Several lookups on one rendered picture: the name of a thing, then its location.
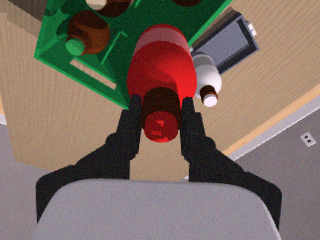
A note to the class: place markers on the brown bottle with beige cap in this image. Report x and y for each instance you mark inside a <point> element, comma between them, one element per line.
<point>110,8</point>

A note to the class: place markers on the green crate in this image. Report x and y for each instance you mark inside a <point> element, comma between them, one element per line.
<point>51,45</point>

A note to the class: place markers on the dark grey tray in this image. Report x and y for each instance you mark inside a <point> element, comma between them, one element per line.
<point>230,48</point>

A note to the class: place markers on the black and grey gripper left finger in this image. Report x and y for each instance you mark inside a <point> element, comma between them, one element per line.
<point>110,161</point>

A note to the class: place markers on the brown bottle with green cap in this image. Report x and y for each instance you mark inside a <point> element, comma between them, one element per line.
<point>88,33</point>

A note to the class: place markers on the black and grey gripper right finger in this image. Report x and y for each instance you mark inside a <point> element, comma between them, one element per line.
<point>208,165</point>

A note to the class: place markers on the red bottle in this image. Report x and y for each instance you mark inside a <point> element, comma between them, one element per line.
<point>162,72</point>

